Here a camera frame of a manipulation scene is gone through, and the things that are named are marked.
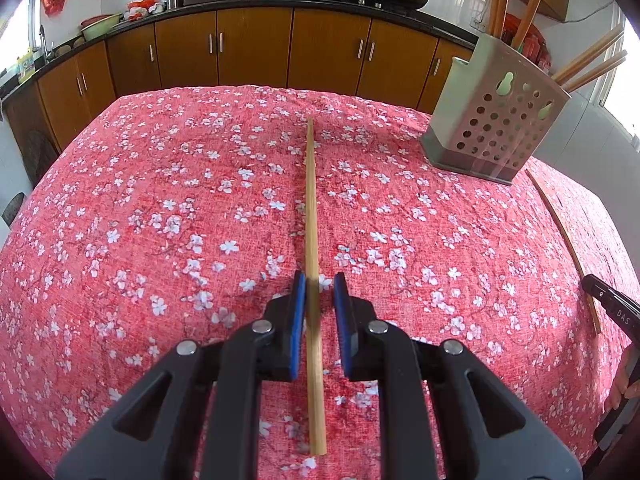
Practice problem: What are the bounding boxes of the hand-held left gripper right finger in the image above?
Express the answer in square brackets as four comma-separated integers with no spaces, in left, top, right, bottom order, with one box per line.
[333,272,584,480]

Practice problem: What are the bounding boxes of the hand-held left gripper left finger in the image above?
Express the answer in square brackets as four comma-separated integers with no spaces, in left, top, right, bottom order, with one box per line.
[55,270,307,480]

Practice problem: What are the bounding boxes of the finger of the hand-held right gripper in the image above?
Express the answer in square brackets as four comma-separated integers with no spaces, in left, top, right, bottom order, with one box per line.
[581,273,640,347]

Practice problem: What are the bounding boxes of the grey perforated chopstick holder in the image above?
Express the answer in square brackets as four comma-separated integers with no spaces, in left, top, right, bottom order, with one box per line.
[420,34,572,186]

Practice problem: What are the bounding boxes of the person's right hand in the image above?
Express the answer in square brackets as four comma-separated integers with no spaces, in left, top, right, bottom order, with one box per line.
[604,344,640,412]

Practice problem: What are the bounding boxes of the red floral tablecloth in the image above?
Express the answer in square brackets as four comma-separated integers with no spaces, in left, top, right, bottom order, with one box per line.
[0,85,640,480]

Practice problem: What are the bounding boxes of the large side window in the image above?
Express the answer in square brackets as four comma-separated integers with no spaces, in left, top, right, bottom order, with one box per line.
[595,10,640,151]

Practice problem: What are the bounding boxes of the red packet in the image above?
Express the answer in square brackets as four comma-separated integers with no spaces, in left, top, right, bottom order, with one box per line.
[530,35,553,68]

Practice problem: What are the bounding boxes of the brown wooden base cabinets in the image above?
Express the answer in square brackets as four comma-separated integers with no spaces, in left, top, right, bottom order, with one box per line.
[0,6,476,161]

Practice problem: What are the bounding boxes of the red plastic bag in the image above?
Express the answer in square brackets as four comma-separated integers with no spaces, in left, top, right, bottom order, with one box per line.
[502,12,538,43]

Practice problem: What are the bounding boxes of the black gas hob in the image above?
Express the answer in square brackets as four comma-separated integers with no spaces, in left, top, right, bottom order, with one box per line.
[310,0,431,13]

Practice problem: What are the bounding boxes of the black stone countertop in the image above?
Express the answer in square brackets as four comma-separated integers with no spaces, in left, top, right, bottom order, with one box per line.
[0,0,481,106]

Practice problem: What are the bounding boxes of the green basin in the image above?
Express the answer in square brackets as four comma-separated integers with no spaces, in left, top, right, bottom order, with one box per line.
[80,12,123,42]

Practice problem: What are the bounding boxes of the yellow dish soap bottle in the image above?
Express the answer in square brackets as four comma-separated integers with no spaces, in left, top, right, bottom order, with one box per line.
[16,49,38,83]

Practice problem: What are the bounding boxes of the window above sink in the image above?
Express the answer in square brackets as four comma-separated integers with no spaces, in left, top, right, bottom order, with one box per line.
[0,0,43,78]

